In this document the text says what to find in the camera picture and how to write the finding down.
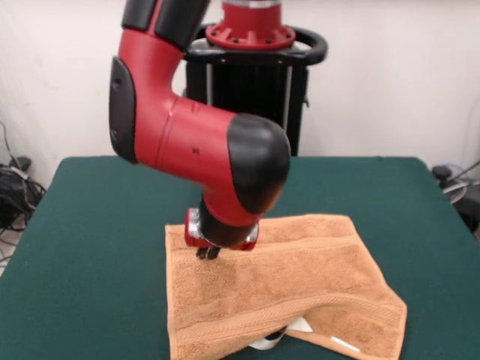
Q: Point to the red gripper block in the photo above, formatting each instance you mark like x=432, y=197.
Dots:
x=191, y=234

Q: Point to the orange terry towel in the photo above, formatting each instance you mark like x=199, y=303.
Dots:
x=300, y=270

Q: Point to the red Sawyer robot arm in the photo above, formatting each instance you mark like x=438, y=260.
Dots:
x=187, y=142

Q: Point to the dark green table cloth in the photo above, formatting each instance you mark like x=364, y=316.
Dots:
x=93, y=262

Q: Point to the grey round stand base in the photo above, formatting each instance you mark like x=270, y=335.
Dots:
x=454, y=192

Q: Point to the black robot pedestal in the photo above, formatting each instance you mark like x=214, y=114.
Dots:
x=292, y=93

